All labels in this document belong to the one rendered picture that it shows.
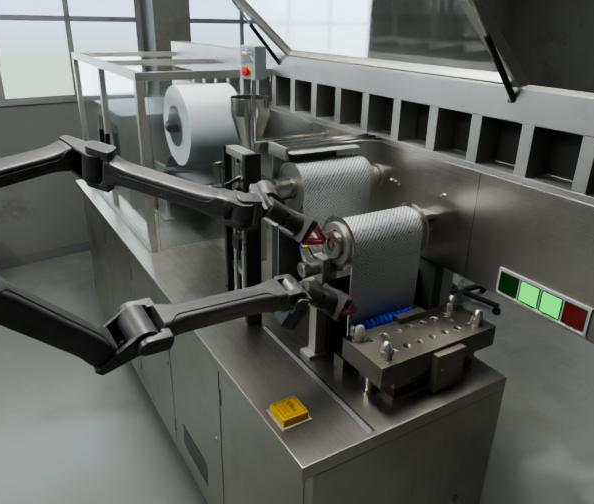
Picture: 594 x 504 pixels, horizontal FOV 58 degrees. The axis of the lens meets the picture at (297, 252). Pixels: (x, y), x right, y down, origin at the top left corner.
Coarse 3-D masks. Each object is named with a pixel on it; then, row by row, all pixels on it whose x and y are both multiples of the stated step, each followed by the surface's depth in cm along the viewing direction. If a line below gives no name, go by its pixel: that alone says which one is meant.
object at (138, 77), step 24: (120, 72) 208; (144, 72) 194; (168, 72) 198; (192, 72) 202; (216, 72) 207; (240, 72) 212; (144, 96) 196; (144, 120) 199; (144, 144) 202; (120, 216) 257; (144, 240) 225
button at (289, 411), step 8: (288, 400) 133; (296, 400) 133; (272, 408) 131; (280, 408) 130; (288, 408) 130; (296, 408) 130; (304, 408) 131; (280, 416) 128; (288, 416) 128; (296, 416) 128; (304, 416) 130; (288, 424) 128
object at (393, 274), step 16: (400, 256) 146; (416, 256) 150; (352, 272) 139; (368, 272) 142; (384, 272) 145; (400, 272) 149; (416, 272) 152; (352, 288) 141; (368, 288) 144; (384, 288) 148; (400, 288) 151; (368, 304) 147; (384, 304) 150; (400, 304) 154; (352, 320) 146
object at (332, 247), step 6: (330, 234) 140; (336, 234) 138; (330, 240) 141; (336, 240) 138; (324, 246) 143; (330, 246) 141; (336, 246) 138; (342, 246) 138; (330, 252) 141; (336, 252) 139; (342, 252) 139
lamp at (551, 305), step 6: (546, 294) 127; (546, 300) 127; (552, 300) 126; (558, 300) 125; (540, 306) 129; (546, 306) 128; (552, 306) 126; (558, 306) 125; (546, 312) 128; (552, 312) 127; (558, 312) 125
